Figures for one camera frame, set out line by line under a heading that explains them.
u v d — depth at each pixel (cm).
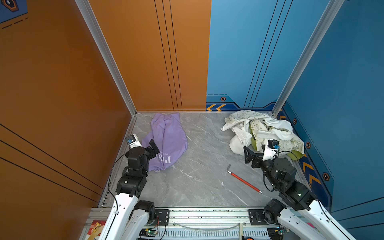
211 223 73
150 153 66
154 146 68
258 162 60
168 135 102
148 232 70
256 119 95
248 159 63
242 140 93
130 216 61
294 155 92
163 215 74
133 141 61
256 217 72
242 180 85
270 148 56
